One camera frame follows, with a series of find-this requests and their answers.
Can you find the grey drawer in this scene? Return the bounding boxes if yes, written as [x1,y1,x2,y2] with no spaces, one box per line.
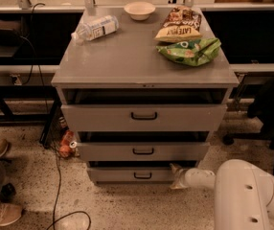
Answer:
[87,168,174,184]
[61,104,226,131]
[78,142,209,162]

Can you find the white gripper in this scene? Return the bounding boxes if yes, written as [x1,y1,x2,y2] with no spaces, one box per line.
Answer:
[170,163,194,190]

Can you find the green snack bag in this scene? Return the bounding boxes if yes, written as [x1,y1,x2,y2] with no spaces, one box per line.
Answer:
[156,37,221,67]

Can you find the brown shoe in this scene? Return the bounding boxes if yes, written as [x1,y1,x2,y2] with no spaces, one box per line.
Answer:
[0,139,10,158]

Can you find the brown yellow chip bag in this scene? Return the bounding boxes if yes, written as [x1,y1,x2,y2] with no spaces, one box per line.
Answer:
[155,6,202,43]

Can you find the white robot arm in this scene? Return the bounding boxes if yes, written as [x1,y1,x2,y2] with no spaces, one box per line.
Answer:
[171,159,274,230]

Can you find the black floor cable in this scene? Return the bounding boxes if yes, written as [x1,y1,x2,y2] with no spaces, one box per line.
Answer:
[46,144,92,230]

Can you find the white sneaker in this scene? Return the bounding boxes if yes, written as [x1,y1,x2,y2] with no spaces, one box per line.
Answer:
[0,203,23,227]

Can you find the white ceramic bowl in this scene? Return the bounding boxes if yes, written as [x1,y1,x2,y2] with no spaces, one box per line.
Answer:
[124,2,155,21]

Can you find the clear plastic water bottle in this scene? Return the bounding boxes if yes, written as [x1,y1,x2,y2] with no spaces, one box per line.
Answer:
[71,15,119,42]

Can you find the grey bottom drawer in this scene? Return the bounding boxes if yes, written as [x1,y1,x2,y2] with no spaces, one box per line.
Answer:
[87,168,174,184]

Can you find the dark box on shelf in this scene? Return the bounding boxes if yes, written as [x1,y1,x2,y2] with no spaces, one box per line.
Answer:
[0,20,23,46]

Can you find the grey middle drawer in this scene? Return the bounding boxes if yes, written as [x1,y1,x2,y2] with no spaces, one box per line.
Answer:
[78,142,209,162]

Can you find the grey metal drawer cabinet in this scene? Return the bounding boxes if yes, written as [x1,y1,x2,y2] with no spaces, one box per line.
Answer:
[51,6,240,186]

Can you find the grey top drawer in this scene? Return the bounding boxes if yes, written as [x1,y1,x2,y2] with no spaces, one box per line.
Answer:
[61,104,226,131]

